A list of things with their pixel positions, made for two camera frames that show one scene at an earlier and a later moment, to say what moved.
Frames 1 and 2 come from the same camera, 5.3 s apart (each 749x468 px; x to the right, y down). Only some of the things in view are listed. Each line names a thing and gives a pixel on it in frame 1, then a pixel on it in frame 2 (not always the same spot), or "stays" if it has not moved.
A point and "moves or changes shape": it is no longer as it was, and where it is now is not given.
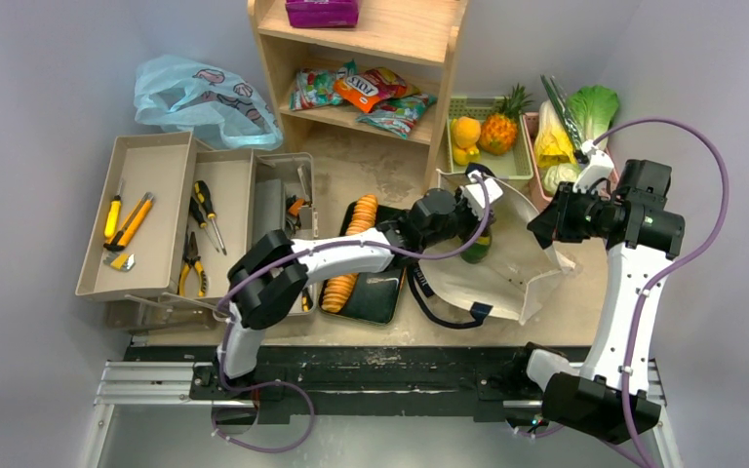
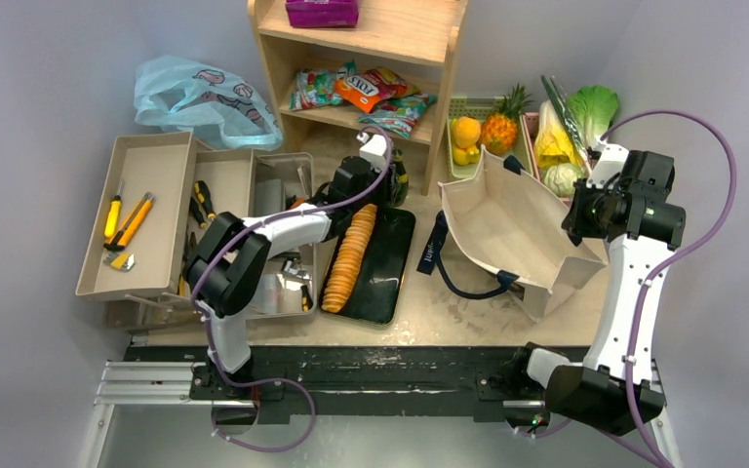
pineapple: x=497 y=132 stays
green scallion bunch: x=562 y=118 stays
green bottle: x=479 y=251 -> x=400 y=178
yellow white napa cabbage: x=552 y=143 stays
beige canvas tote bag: x=506 y=286 moves or changes shape
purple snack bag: x=323 y=14 stays
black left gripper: x=474 y=222 -> x=384 y=197
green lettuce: x=593 y=109 stays
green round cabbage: x=559 y=173 stays
